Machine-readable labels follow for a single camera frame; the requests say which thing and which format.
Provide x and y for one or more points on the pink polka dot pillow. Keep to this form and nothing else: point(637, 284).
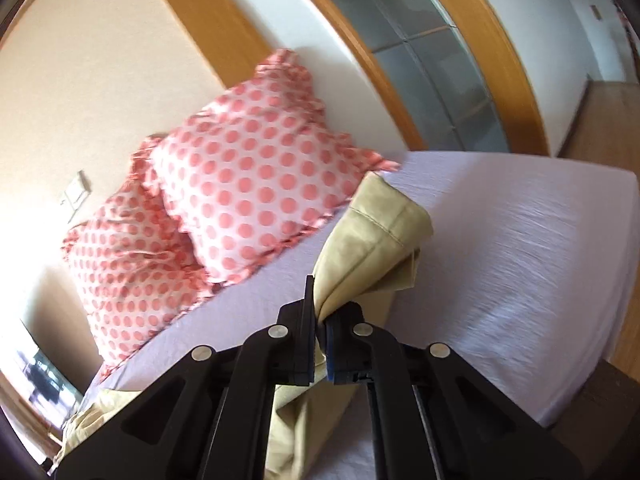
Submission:
point(256, 170)
point(134, 271)

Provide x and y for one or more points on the wooden door frame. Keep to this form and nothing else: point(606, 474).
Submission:
point(227, 39)

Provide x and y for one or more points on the wooden glass panel door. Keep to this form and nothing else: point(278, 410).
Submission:
point(446, 70)

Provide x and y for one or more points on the beige khaki pants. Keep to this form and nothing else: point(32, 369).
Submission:
point(371, 253)

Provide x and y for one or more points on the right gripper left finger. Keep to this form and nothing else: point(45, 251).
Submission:
point(208, 416)

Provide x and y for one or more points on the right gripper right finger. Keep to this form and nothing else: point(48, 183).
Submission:
point(433, 415)

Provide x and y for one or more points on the lavender bed sheet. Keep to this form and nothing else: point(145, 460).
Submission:
point(528, 277)

